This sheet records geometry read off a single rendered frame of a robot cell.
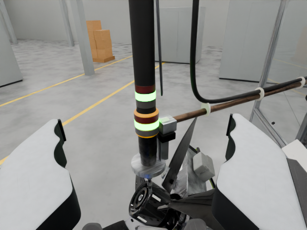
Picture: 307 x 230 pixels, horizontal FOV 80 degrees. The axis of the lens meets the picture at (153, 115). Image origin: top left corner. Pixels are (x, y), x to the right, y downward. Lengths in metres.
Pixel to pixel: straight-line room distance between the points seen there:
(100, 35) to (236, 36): 5.15
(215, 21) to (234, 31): 6.78
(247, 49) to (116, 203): 4.89
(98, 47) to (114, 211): 7.28
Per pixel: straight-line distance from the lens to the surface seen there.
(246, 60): 5.77
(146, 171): 0.36
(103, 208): 2.17
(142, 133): 0.32
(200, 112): 0.39
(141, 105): 0.30
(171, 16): 7.60
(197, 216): 0.40
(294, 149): 0.73
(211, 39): 12.49
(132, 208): 0.65
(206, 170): 0.85
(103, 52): 8.45
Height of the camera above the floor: 1.72
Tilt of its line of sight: 28 degrees down
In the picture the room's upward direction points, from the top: 1 degrees counter-clockwise
